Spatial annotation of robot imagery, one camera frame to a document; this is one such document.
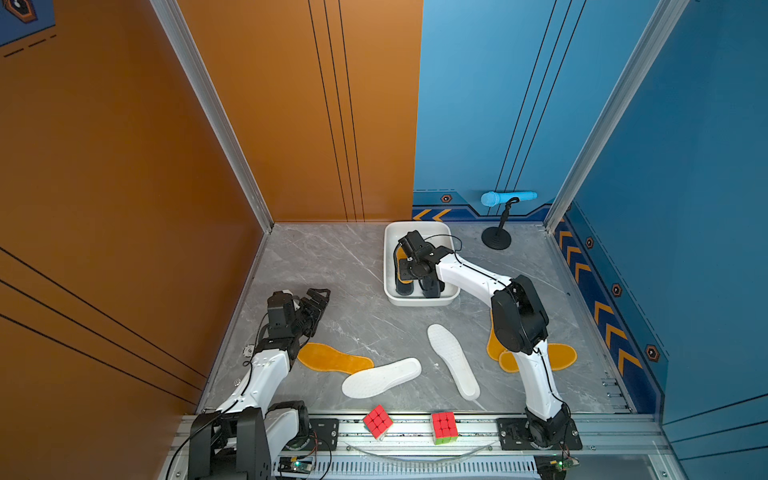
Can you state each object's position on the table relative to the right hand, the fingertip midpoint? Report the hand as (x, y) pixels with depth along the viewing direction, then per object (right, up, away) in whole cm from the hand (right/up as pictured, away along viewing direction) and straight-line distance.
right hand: (407, 269), depth 99 cm
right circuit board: (+34, -45, -28) cm, 63 cm away
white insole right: (+12, -23, -12) cm, 29 cm away
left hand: (-24, -7, -12) cm, 27 cm away
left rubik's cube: (-8, -35, -28) cm, 46 cm away
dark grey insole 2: (+8, -6, 0) cm, 10 cm away
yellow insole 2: (+45, -25, -12) cm, 53 cm away
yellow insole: (-26, -24, -13) cm, 38 cm away
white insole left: (-12, -30, -18) cm, 37 cm away
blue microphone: (+27, +23, -5) cm, 35 cm away
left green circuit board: (-29, -45, -28) cm, 61 cm away
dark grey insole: (-2, -6, -1) cm, 7 cm away
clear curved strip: (-3, -44, -28) cm, 52 cm away
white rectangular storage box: (+8, +11, -11) cm, 18 cm away
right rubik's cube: (+8, -36, -29) cm, 47 cm away
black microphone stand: (+35, +11, +14) cm, 39 cm away
